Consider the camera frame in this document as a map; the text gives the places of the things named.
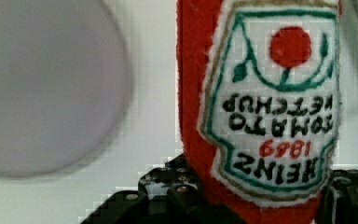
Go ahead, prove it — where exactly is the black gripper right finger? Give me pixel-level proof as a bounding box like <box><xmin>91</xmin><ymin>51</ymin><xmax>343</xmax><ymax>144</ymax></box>
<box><xmin>318</xmin><ymin>169</ymin><xmax>358</xmax><ymax>224</ymax></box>

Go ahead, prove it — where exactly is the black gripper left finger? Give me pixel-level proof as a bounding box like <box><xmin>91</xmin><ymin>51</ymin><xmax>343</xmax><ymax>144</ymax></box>
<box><xmin>81</xmin><ymin>155</ymin><xmax>247</xmax><ymax>224</ymax></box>

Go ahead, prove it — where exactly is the red plush ketchup bottle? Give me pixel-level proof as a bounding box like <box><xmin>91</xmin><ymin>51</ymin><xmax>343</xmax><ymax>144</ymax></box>
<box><xmin>177</xmin><ymin>0</ymin><xmax>340</xmax><ymax>224</ymax></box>

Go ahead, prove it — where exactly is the lilac round plate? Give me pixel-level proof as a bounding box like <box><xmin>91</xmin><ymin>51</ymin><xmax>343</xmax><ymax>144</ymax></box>
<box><xmin>0</xmin><ymin>0</ymin><xmax>131</xmax><ymax>178</ymax></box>

